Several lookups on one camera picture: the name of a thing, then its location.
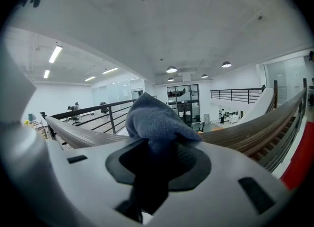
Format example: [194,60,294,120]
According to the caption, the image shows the long ceiling tube light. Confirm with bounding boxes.
[48,45,63,64]

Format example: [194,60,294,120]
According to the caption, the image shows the white stair parapet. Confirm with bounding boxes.
[238,88,276,125]

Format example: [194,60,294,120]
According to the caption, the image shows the red panel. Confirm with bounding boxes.
[279,121,314,190]

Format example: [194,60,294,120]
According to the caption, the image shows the wooden staircase steps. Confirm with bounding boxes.
[249,115,298,163]

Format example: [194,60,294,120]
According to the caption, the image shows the blue-grey cloth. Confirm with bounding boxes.
[114,92,204,223]

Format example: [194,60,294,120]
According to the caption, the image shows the black metal mezzanine railing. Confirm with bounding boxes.
[210,87,266,104]

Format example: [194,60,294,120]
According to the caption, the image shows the black metal balcony railing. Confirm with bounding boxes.
[50,99,137,135]

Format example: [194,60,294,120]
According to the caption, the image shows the dark wooden newel post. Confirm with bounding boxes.
[273,80,279,109]

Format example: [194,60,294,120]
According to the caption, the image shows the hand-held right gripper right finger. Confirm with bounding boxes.
[141,141,292,227]

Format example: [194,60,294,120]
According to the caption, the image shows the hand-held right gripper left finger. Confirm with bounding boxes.
[46,137,148,227]

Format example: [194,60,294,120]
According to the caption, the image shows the black metal stair railing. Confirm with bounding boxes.
[257,78,309,173]

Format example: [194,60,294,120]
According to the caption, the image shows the black framed glass doors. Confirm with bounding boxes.
[166,84,200,125]

